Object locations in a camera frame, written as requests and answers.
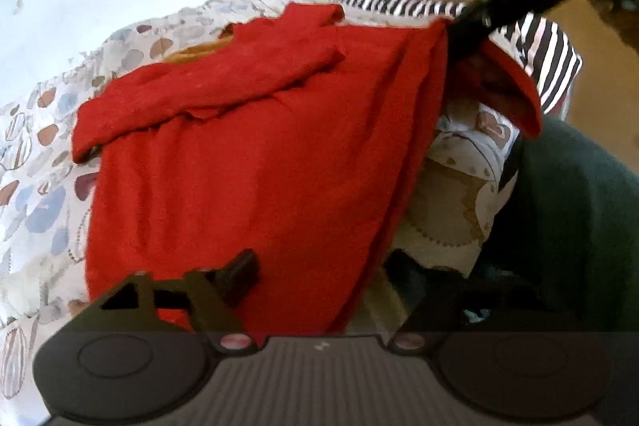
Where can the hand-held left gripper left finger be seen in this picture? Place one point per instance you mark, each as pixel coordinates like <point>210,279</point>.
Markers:
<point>239,276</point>

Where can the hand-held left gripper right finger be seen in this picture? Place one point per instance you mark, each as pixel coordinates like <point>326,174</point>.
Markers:
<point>439,311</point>

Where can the red knit sweater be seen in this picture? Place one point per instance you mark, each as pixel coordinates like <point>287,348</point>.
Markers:
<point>249,156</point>

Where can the striped bedsheet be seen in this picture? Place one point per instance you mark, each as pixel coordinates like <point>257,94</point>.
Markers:
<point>544,51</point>

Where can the person's dark green clothing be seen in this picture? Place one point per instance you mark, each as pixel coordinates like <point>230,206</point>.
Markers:
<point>574,216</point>

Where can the circle print duvet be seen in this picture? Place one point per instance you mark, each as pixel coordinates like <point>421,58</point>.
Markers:
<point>40,206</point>

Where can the orange cloth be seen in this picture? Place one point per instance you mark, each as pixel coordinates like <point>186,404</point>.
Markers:
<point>199,51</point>

